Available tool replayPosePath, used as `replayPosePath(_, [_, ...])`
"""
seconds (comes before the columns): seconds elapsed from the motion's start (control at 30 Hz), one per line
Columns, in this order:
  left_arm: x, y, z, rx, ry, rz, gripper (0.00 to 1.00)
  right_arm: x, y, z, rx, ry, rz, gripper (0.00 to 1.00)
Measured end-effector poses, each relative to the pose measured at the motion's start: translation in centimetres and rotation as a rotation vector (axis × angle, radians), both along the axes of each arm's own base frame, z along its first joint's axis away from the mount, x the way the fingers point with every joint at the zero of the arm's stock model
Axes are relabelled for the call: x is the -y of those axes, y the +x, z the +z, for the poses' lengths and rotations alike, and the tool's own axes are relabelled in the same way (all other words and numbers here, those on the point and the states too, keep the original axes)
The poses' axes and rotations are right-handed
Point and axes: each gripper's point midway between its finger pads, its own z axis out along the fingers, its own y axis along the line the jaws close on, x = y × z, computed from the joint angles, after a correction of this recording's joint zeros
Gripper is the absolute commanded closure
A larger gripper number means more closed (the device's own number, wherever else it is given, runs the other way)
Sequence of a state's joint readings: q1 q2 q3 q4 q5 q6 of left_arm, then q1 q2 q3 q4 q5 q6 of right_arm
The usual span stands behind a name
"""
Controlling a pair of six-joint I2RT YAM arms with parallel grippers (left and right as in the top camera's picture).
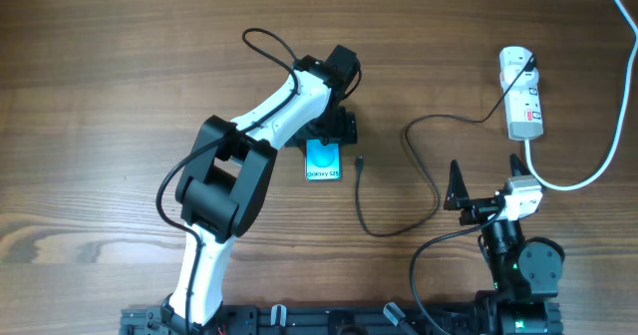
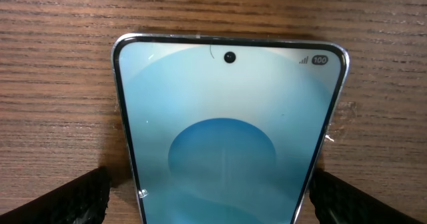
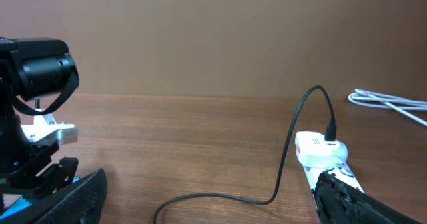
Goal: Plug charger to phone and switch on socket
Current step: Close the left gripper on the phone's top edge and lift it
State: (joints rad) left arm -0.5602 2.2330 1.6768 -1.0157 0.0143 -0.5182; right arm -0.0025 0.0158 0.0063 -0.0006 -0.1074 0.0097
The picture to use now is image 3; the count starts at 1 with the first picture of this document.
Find black USB charging cable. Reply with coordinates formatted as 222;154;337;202
152;85;338;224

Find white power strip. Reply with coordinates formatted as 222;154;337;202
302;163;366;209

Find cyan screen smartphone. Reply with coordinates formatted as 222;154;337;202
1;177;86;224

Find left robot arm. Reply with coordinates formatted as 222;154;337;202
1;38;79;199

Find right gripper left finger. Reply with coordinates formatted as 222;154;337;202
1;168;107;224

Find white charger adapter plug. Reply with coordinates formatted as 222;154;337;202
294;131;348;168

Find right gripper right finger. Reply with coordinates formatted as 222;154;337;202
311;171;422;224

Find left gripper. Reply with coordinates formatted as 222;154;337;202
1;140;79;199

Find white power strip cord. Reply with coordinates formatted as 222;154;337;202
347;88;427;127

